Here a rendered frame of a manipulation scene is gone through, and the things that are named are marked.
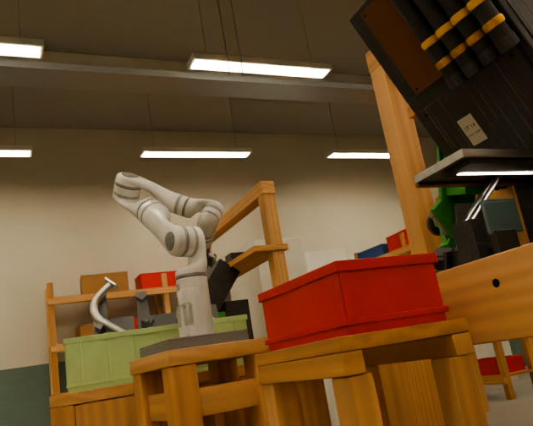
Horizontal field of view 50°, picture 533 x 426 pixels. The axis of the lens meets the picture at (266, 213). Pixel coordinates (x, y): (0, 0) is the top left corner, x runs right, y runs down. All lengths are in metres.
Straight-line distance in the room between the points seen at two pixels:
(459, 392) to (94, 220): 7.89
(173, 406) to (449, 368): 0.73
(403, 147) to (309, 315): 1.33
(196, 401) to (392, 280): 0.70
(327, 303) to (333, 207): 9.16
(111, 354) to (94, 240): 6.64
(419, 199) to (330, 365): 1.36
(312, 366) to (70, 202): 7.86
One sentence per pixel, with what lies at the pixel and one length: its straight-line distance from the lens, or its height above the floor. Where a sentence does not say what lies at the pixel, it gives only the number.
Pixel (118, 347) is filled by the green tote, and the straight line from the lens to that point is 2.00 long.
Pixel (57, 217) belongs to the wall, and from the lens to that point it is 8.64.
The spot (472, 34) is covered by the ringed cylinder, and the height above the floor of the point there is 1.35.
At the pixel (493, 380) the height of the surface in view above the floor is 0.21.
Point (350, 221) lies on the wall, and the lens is 10.22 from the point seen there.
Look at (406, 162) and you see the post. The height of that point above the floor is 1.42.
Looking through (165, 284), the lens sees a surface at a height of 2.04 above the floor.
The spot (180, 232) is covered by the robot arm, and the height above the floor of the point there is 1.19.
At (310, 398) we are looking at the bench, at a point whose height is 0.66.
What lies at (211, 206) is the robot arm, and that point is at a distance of 1.97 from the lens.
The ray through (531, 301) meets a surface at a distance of 1.06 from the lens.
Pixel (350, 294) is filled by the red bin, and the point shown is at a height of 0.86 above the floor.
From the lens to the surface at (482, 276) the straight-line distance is 1.12.
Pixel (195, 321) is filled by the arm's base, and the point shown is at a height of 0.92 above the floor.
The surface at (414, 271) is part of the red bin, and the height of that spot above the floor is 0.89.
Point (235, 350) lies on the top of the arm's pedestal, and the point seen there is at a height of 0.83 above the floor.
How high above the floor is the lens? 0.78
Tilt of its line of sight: 15 degrees up
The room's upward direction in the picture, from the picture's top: 9 degrees counter-clockwise
